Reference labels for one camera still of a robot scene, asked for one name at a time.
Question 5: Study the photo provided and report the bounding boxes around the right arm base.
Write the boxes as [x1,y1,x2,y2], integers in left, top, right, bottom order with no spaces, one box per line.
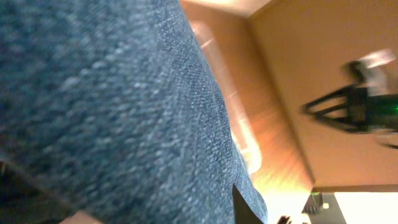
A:
[276,191,348,224]

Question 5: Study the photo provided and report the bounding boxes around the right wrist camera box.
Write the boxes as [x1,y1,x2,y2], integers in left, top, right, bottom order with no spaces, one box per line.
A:
[345,49,397,96]

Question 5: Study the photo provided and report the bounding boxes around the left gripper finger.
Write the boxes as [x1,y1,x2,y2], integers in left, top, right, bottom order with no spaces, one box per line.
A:
[232,185,263,224]

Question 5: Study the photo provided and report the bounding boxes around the blue denim jeans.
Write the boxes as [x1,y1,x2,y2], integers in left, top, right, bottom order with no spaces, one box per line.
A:
[1,0,268,223]

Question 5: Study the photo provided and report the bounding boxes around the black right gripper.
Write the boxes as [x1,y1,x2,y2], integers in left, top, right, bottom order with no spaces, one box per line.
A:
[300,83,398,134]

